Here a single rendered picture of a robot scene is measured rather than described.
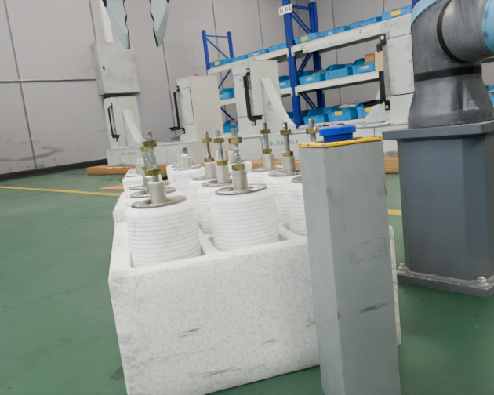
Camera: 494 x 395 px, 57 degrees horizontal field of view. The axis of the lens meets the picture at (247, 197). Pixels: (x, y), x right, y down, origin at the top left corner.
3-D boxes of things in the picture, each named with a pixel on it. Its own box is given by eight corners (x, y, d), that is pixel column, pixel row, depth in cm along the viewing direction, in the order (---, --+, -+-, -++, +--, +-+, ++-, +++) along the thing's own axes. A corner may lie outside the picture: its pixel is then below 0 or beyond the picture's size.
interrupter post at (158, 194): (164, 202, 65) (160, 179, 64) (171, 204, 63) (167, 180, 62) (147, 206, 64) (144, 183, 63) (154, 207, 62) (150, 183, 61)
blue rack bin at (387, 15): (401, 24, 555) (400, 15, 553) (432, 16, 527) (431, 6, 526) (379, 21, 521) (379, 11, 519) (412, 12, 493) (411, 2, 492)
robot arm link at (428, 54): (455, 72, 93) (452, 1, 91) (504, 61, 80) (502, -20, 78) (401, 77, 91) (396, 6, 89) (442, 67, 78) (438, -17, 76)
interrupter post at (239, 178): (243, 193, 64) (240, 170, 64) (230, 193, 66) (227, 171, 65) (252, 190, 66) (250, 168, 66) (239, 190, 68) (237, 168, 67)
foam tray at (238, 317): (303, 271, 105) (295, 193, 102) (402, 345, 67) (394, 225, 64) (128, 306, 95) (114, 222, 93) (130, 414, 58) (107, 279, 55)
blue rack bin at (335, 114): (348, 119, 634) (346, 104, 630) (372, 117, 606) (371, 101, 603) (326, 122, 600) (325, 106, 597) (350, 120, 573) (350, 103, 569)
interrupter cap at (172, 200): (172, 198, 68) (172, 193, 68) (196, 201, 62) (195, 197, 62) (123, 208, 64) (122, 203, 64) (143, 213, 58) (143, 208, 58)
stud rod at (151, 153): (153, 186, 63) (144, 132, 62) (160, 185, 63) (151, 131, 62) (153, 187, 62) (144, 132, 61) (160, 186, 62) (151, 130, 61)
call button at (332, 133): (346, 142, 53) (345, 124, 52) (364, 142, 49) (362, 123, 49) (314, 146, 52) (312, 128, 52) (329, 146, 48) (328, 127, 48)
